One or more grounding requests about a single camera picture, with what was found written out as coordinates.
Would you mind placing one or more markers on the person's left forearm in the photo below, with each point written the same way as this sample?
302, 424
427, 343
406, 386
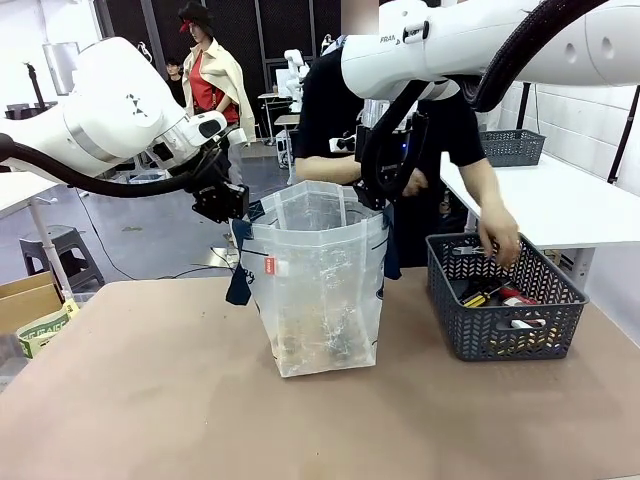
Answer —
482, 187

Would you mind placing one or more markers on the person's right forearm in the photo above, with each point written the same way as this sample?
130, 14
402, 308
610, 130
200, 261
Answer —
327, 170

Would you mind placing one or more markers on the person's right hand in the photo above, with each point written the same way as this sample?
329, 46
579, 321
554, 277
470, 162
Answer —
414, 184

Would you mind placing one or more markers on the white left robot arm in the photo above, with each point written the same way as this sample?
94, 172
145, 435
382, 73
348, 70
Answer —
110, 120

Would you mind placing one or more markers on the brown cardboard box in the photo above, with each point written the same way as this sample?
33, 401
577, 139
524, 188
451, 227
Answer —
27, 300

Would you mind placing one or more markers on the yellow black screwdriver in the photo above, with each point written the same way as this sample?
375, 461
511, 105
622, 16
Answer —
480, 295

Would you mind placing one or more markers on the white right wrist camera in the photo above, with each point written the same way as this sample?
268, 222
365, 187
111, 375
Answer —
342, 144

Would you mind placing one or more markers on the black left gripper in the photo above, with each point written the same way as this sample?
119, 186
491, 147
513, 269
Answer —
220, 197

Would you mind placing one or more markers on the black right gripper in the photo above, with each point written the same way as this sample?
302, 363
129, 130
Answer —
387, 160

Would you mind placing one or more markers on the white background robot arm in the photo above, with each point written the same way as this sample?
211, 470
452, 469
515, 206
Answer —
295, 75

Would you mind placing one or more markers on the red packaged item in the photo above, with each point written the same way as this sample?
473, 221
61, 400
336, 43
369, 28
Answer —
517, 297

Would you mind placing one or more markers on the black tripod stand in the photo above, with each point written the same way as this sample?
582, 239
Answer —
622, 125
35, 85

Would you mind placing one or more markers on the dark grey plastic basket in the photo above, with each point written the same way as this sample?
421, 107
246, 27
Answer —
512, 147
505, 332

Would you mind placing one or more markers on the mannequin with cream jacket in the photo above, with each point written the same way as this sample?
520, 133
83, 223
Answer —
210, 75

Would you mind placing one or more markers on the white side table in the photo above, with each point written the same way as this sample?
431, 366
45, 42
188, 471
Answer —
550, 205

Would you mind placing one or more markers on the seated person in black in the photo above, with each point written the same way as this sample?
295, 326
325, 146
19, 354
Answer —
175, 80

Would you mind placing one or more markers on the small white box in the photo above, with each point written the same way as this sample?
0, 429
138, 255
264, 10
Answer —
527, 324

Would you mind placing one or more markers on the person's left hand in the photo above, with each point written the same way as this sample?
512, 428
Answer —
502, 235

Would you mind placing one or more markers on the small metal tool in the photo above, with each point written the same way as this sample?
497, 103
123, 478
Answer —
470, 250

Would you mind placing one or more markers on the grey panel on stand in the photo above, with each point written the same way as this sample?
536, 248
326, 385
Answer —
60, 67

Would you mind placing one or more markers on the white table with pole leg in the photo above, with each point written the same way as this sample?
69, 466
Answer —
25, 195

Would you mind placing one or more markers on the person in black T-shirt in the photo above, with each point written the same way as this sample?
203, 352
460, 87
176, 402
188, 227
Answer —
320, 115

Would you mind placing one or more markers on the grey plastic stool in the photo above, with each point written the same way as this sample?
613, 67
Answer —
60, 250

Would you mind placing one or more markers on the green printed paper bag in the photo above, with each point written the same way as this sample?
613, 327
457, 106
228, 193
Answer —
47, 330

